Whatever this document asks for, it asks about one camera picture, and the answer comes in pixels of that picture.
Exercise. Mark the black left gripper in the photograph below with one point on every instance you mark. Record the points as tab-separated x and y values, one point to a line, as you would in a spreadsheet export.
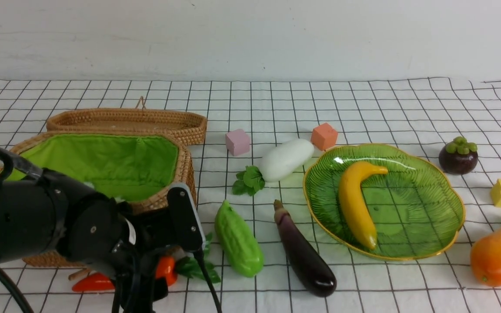
134	245

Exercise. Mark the orange toy carrot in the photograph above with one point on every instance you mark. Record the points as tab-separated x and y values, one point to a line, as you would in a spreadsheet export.
167	268

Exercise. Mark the green toy bitter gourd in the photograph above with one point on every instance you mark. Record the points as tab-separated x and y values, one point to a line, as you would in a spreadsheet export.
239	244

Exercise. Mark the purple toy eggplant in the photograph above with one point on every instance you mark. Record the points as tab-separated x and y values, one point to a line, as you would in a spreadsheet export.
312	271

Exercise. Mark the white toy radish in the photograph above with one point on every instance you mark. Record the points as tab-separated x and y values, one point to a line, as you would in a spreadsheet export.
275	165

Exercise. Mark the yellow toy banana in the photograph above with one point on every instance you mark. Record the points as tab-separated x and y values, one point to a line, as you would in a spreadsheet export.
353	205

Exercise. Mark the dark purple toy mangosteen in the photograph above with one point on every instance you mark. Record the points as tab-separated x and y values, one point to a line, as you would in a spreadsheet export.
459	156

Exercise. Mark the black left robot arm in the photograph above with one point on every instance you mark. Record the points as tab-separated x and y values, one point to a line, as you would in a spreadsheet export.
57	213

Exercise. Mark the woven rattan basket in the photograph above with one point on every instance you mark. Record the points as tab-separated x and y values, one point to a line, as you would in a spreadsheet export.
138	170

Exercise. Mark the woven rattan basket lid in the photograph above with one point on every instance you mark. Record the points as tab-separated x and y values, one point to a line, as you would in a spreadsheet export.
188	128

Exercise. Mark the pink foam cube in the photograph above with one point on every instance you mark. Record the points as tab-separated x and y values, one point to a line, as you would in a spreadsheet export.
238	142

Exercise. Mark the orange foam cube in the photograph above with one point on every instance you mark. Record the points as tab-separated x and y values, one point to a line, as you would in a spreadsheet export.
324	136

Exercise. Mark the white grid tablecloth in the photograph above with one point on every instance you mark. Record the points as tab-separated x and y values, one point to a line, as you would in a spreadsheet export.
418	116

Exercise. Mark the green glass leaf plate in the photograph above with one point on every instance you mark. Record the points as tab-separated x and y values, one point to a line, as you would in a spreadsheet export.
416	211

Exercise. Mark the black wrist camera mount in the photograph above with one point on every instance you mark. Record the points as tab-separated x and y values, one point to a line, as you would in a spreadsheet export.
176	225

